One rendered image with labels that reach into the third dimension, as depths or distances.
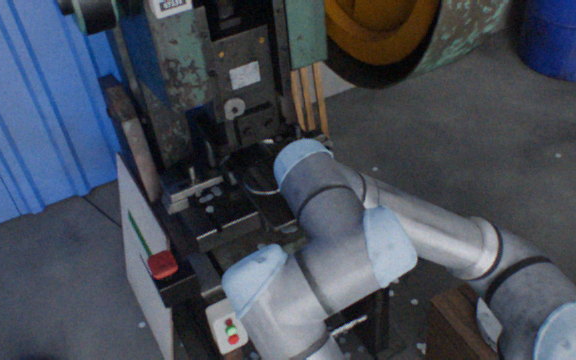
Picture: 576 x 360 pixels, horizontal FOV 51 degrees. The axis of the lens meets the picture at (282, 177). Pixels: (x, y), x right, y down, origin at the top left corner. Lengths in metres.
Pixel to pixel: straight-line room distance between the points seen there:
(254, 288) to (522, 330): 0.43
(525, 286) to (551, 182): 1.89
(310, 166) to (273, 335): 0.20
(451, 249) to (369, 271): 0.27
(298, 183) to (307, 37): 0.74
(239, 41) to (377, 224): 0.83
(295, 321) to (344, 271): 0.07
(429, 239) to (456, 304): 0.99
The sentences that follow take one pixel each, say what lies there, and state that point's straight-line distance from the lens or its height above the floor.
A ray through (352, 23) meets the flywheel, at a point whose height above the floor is 1.04.
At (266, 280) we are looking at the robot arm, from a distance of 0.59.
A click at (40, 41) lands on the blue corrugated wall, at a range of 2.55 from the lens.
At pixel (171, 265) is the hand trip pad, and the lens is 1.40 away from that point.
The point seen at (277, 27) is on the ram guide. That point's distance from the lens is 1.35.
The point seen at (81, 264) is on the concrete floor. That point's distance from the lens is 2.60.
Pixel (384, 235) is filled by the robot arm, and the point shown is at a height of 1.34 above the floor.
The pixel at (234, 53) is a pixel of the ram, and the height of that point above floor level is 1.13.
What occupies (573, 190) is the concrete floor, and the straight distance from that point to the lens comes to 2.76.
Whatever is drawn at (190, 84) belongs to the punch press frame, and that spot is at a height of 1.12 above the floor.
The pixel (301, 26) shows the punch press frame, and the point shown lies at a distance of 1.36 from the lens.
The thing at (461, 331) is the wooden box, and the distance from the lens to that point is 1.75.
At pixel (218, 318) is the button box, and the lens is 1.45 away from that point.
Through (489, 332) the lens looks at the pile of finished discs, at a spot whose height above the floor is 0.38.
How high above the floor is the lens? 1.77
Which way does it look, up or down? 40 degrees down
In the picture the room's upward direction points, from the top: 8 degrees counter-clockwise
